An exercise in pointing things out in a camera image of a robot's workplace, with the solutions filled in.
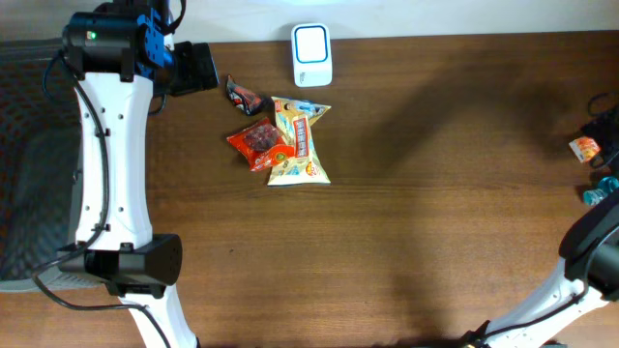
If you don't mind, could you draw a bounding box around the white barcode scanner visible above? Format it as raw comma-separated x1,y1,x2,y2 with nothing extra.
290,23,333,88

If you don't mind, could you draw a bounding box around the silver dark snack packet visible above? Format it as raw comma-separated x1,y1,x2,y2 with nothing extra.
225,74,268,116

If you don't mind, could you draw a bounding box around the yellow snack bag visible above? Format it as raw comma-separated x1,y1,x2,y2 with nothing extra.
267,97,331,187

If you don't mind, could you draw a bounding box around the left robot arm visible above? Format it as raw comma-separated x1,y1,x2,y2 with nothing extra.
58,1,219,347

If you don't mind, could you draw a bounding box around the grey plastic mesh basket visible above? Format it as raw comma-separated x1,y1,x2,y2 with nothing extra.
1,40,82,293

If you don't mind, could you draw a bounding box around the blue mouthwash bottle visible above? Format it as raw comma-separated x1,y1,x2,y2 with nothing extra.
582,176,619,206

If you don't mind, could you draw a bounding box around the red snack bag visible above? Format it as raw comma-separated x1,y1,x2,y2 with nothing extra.
226,118,296,172

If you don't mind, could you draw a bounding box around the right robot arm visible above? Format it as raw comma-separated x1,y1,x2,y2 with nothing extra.
459,107,618,348

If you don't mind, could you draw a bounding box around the orange tissue pack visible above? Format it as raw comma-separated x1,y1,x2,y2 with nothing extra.
569,136,601,163

